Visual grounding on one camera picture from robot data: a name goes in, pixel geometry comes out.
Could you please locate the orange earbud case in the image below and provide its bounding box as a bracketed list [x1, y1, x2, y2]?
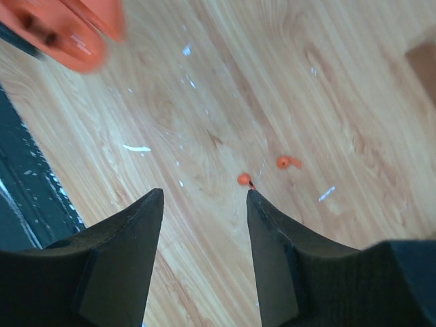
[1, 0, 125, 74]

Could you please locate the orange earbud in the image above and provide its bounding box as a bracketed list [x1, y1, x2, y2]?
[277, 155, 302, 169]
[237, 172, 255, 190]

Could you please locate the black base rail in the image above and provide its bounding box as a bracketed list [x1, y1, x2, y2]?
[0, 84, 86, 253]

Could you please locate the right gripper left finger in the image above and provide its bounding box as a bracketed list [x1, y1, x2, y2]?
[1, 188, 164, 326]

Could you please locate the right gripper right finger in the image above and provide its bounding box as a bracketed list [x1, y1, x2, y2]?
[247, 190, 435, 326]

